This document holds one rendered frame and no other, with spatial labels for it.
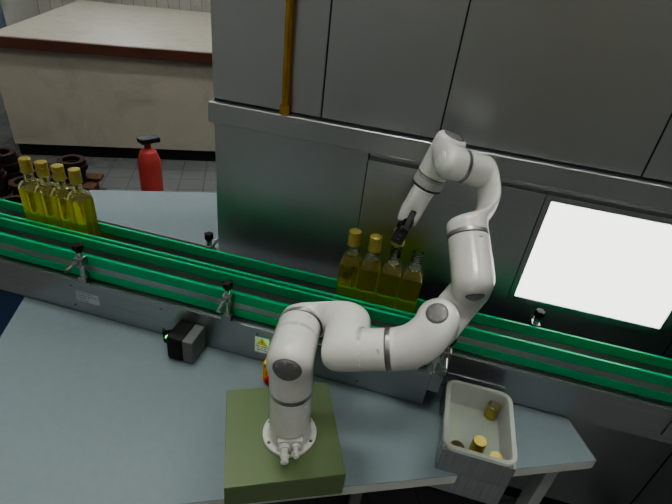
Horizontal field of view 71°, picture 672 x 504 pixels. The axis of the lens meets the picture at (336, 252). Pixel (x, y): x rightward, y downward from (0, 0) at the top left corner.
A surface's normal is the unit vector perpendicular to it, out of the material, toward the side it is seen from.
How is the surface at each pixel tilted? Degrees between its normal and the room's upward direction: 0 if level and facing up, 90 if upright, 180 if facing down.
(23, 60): 90
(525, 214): 90
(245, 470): 2
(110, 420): 0
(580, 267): 90
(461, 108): 90
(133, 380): 0
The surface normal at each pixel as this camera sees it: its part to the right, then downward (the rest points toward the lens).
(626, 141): -0.25, 0.50
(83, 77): 0.17, 0.55
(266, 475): 0.07, -0.84
